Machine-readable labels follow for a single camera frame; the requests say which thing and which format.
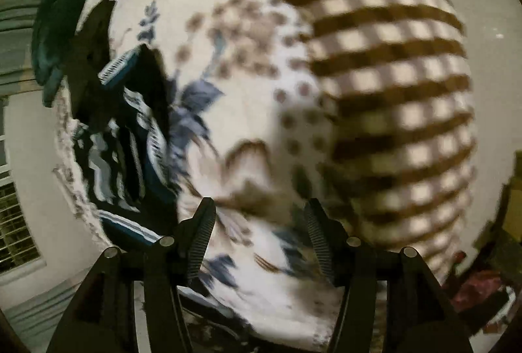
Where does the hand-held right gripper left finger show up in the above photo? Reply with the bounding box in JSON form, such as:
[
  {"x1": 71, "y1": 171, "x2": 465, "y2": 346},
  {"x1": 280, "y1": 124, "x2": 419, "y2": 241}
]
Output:
[{"x1": 46, "y1": 197, "x2": 217, "y2": 353}]

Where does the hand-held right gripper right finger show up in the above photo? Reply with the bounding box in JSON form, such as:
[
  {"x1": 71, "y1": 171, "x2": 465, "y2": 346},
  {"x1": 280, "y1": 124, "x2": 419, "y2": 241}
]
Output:
[{"x1": 303, "y1": 197, "x2": 474, "y2": 353}]

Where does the black white patterned garment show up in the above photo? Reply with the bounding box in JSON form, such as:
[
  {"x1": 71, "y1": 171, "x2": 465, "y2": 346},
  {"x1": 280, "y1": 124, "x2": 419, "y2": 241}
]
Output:
[{"x1": 73, "y1": 44, "x2": 181, "y2": 253}]

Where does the white floral bed sheet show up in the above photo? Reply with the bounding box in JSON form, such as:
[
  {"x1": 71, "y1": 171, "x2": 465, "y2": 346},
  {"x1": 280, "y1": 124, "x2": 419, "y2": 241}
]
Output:
[{"x1": 52, "y1": 0, "x2": 384, "y2": 353}]

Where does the dark red cloth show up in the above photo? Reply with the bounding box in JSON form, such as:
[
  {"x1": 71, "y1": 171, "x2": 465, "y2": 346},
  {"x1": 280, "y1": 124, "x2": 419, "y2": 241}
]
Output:
[{"x1": 442, "y1": 251, "x2": 512, "y2": 335}]

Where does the brown checked blanket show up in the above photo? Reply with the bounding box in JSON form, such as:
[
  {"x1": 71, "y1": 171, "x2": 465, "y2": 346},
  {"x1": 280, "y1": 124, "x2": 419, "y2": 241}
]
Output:
[{"x1": 240, "y1": 0, "x2": 479, "y2": 284}]

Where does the window with blinds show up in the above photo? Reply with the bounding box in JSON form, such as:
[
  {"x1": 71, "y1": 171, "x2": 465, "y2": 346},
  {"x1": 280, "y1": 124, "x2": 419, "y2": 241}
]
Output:
[{"x1": 0, "y1": 133, "x2": 43, "y2": 278}]

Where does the plain black garment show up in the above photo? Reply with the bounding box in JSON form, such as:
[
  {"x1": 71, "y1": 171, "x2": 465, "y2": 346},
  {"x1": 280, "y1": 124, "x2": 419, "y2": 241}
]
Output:
[{"x1": 71, "y1": 0, "x2": 117, "y2": 133}]

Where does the teal cloth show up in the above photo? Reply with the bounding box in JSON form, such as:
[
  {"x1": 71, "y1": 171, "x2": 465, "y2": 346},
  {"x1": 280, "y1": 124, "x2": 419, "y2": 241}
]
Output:
[{"x1": 32, "y1": 0, "x2": 111, "y2": 107}]

